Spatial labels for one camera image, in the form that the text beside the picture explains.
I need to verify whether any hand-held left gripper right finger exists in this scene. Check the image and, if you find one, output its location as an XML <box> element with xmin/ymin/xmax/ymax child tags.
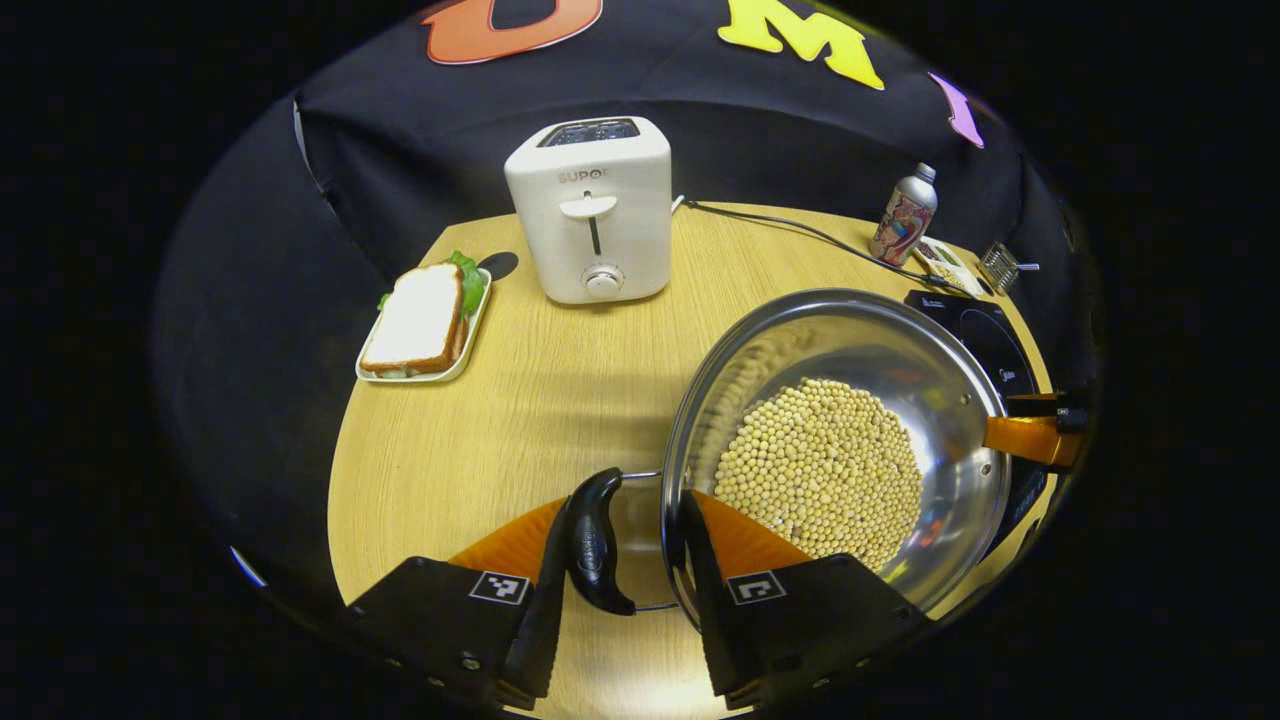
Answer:
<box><xmin>680</xmin><ymin>490</ymin><xmax>936</xmax><ymax>713</ymax></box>

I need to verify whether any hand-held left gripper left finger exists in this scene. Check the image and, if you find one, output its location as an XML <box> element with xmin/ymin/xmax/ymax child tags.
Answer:
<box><xmin>345</xmin><ymin>495</ymin><xmax>573</xmax><ymax>713</ymax></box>

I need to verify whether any stainless steel pot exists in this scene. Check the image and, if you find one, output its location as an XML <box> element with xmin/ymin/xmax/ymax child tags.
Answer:
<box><xmin>568</xmin><ymin>288</ymin><xmax>1013</xmax><ymax>629</ymax></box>

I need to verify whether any black induction cooktop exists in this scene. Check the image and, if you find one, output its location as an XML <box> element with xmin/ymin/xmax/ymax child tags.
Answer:
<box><xmin>905</xmin><ymin>289</ymin><xmax>1059</xmax><ymax>563</ymax></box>

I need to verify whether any pile of yellow soybeans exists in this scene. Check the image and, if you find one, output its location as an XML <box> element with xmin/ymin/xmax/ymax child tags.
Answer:
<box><xmin>712</xmin><ymin>377</ymin><xmax>924</xmax><ymax>573</ymax></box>

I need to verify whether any white divided bean tray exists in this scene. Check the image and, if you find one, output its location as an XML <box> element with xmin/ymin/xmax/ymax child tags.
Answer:
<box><xmin>915</xmin><ymin>237</ymin><xmax>986</xmax><ymax>298</ymax></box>

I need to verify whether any silver drink bottle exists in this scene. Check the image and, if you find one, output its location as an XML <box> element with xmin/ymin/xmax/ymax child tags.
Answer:
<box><xmin>869</xmin><ymin>163</ymin><xmax>939</xmax><ymax>267</ymax></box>

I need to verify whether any white sandwich plate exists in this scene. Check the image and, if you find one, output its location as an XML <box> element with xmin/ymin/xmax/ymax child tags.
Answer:
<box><xmin>355</xmin><ymin>268</ymin><xmax>493</xmax><ymax>384</ymax></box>

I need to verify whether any sandwich with lettuce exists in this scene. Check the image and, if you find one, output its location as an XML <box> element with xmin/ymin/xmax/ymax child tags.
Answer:
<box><xmin>360</xmin><ymin>250</ymin><xmax>488</xmax><ymax>378</ymax></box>

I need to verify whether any white toaster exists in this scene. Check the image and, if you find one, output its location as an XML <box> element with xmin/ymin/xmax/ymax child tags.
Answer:
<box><xmin>504</xmin><ymin>116</ymin><xmax>673</xmax><ymax>305</ymax></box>

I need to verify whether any wire utensil holder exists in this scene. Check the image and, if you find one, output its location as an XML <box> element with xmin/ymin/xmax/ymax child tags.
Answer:
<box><xmin>978</xmin><ymin>242</ymin><xmax>1021</xmax><ymax>293</ymax></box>

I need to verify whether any black power cable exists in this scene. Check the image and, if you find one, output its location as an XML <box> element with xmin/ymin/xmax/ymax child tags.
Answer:
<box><xmin>672</xmin><ymin>197</ymin><xmax>966</xmax><ymax>293</ymax></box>

